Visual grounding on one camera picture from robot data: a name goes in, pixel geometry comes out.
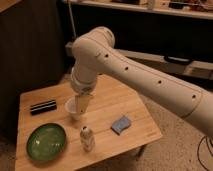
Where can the yellow wooden gripper finger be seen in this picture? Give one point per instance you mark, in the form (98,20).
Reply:
(82,102)

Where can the green ceramic bowl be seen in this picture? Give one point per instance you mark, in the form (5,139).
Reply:
(46,142)

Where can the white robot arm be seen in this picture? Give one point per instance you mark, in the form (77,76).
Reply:
(188,101)

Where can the black striped box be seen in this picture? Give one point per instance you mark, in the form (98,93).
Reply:
(43,107)

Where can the wooden folding table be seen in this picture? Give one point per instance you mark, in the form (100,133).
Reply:
(111,100)

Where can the small white patterned bottle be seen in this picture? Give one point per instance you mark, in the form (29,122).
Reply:
(87,138)

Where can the blue sponge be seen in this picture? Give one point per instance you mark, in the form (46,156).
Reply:
(121,124)

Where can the metal vertical pole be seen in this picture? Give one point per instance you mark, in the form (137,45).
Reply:
(72,19)

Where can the long wooden shelf beam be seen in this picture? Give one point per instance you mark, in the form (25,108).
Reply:
(186,65)

